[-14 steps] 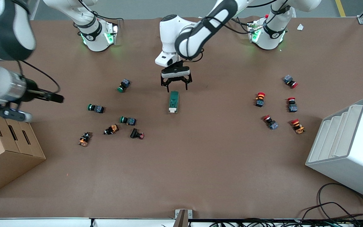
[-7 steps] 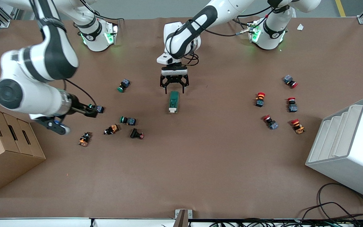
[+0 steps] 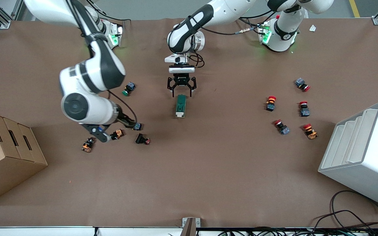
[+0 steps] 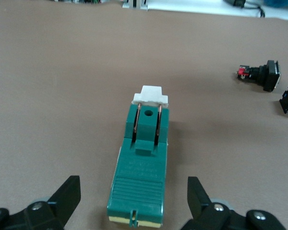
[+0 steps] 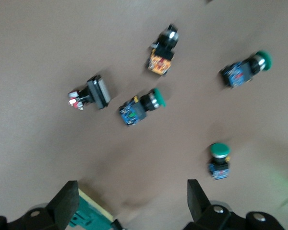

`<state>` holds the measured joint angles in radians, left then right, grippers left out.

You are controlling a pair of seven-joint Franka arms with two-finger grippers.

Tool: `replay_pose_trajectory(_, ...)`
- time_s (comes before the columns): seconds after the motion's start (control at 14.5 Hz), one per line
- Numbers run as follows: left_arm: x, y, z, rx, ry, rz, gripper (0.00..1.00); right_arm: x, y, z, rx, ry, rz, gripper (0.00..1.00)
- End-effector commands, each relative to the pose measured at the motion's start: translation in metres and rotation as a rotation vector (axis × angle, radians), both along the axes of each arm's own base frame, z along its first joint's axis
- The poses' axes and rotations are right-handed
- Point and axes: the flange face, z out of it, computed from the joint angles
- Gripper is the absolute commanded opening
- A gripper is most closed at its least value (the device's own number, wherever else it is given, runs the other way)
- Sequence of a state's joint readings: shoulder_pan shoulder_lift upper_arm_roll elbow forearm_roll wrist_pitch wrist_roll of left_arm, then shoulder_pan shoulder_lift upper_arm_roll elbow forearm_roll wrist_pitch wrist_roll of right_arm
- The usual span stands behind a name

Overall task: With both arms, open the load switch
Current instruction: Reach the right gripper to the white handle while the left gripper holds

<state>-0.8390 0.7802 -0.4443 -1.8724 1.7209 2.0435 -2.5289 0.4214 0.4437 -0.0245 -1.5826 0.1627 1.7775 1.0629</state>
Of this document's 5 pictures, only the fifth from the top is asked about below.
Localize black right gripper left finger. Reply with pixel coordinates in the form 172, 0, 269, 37
4, 180, 80, 230

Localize green mushroom pushbutton switch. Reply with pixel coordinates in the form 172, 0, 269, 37
207, 142, 231, 181
220, 50, 274, 89
118, 88, 167, 127

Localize black square button red terminals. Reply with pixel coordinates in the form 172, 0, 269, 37
67, 75, 111, 111

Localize green load switch white handle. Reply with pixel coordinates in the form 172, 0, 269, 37
68, 188, 122, 230

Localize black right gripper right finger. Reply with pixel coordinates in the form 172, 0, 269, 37
183, 179, 248, 230

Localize black knob orange selector switch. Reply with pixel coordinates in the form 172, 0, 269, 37
145, 23, 180, 77

